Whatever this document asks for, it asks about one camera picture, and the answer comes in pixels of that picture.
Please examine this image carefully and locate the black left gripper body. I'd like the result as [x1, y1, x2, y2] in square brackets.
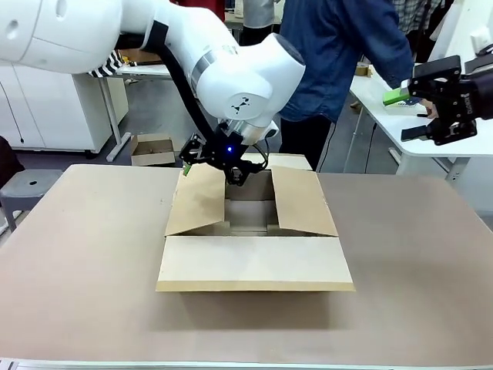
[200, 125, 248, 171]

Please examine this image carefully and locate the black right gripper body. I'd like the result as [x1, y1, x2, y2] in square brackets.
[458, 69, 493, 123]

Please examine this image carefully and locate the large brown cardboard box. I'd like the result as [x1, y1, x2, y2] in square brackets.
[156, 153, 355, 294]

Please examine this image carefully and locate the person's left forearm denim sleeve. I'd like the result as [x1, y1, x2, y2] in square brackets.
[367, 36, 415, 90]

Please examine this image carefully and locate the small open cardboard box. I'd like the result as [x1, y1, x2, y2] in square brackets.
[129, 133, 176, 167]

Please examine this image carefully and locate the open cardboard box with flaps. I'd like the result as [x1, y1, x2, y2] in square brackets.
[122, 49, 163, 65]

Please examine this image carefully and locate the person's left hand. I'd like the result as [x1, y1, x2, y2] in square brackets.
[418, 99, 441, 119]

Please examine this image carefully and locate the white printed package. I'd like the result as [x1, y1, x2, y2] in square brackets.
[383, 99, 424, 115]

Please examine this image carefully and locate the hanging plaid shirt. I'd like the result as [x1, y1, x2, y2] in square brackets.
[394, 0, 438, 34]

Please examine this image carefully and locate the white side table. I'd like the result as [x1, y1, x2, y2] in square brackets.
[348, 63, 493, 186]

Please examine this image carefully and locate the white table with metal leg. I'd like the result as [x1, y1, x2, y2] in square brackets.
[109, 61, 174, 163]

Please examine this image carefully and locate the person in denim shirt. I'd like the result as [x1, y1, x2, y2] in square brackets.
[279, 0, 415, 173]

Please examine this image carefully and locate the black white striped cloth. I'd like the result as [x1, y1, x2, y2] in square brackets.
[88, 49, 122, 78]

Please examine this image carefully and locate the white cabinet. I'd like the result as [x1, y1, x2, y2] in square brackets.
[0, 63, 130, 155]

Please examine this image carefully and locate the grey metal stool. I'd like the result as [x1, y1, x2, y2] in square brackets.
[0, 169, 65, 232]

